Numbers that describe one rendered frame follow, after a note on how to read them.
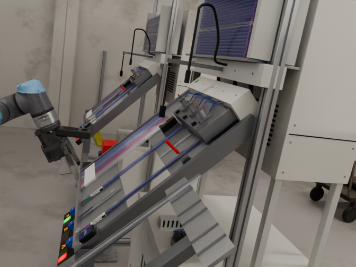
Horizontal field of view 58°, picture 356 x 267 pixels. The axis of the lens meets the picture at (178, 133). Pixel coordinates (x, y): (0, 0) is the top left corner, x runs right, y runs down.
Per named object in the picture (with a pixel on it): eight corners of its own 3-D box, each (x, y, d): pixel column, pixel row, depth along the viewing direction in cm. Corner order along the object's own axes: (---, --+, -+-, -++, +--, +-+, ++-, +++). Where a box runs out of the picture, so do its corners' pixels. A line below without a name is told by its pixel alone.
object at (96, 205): (84, 254, 103) (78, 247, 102) (86, 176, 164) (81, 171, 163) (132, 216, 104) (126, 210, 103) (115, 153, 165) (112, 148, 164)
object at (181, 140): (180, 187, 106) (171, 176, 104) (146, 135, 167) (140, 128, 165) (258, 126, 107) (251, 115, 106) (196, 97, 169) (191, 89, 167)
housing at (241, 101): (250, 136, 108) (230, 104, 103) (202, 109, 153) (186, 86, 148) (269, 122, 108) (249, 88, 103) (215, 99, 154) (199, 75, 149)
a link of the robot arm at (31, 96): (17, 85, 107) (41, 76, 107) (33, 114, 110) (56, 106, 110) (9, 89, 99) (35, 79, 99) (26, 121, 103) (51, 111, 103)
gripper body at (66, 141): (52, 157, 115) (36, 127, 111) (75, 148, 116) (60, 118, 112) (50, 165, 108) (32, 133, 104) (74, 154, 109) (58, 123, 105)
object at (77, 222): (86, 261, 104) (71, 247, 101) (87, 180, 165) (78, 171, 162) (89, 258, 104) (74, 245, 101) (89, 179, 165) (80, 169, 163)
